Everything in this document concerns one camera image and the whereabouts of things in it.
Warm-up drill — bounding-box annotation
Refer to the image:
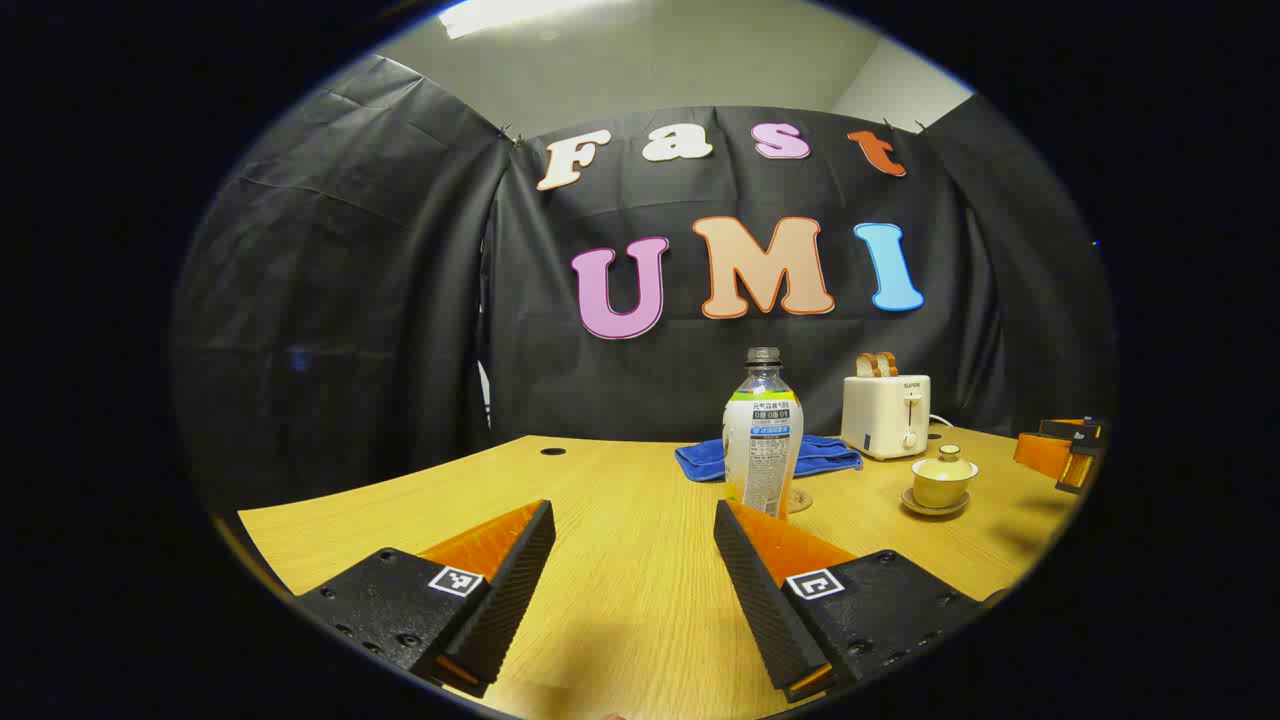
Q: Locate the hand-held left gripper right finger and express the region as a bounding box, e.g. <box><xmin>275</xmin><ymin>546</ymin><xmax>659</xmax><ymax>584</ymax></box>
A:
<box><xmin>713</xmin><ymin>500</ymin><xmax>986</xmax><ymax>704</ymax></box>

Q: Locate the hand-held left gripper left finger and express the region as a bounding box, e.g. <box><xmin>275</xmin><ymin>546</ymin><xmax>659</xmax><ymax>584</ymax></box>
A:
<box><xmin>293</xmin><ymin>498</ymin><xmax>557</xmax><ymax>699</ymax></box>

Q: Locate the cream teacup lid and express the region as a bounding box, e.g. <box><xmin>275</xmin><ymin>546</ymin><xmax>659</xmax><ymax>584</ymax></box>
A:
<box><xmin>911</xmin><ymin>445</ymin><xmax>980</xmax><ymax>482</ymax></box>

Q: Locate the cream ceramic teacup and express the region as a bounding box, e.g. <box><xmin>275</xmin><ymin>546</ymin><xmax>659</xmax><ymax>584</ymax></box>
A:
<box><xmin>912</xmin><ymin>470</ymin><xmax>977</xmax><ymax>509</ymax></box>

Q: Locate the clear plastic water bottle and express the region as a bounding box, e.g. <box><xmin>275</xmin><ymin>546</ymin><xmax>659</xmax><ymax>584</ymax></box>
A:
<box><xmin>722</xmin><ymin>347</ymin><xmax>804</xmax><ymax>521</ymax></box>

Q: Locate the cream ceramic saucer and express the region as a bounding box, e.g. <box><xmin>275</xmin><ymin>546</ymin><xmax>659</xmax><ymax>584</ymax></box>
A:
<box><xmin>901</xmin><ymin>487</ymin><xmax>971</xmax><ymax>518</ymax></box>

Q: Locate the blue folded towel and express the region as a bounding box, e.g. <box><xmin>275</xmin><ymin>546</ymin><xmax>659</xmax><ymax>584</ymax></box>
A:
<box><xmin>675</xmin><ymin>435</ymin><xmax>863</xmax><ymax>483</ymax></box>

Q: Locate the white toaster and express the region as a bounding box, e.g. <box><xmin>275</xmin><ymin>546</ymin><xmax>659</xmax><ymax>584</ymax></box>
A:
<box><xmin>841</xmin><ymin>374</ymin><xmax>932</xmax><ymax>461</ymax></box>

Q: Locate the black backdrop cloth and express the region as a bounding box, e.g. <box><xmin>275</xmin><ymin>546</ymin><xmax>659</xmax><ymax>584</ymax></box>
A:
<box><xmin>170</xmin><ymin>52</ymin><xmax>1116</xmax><ymax>511</ymax></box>

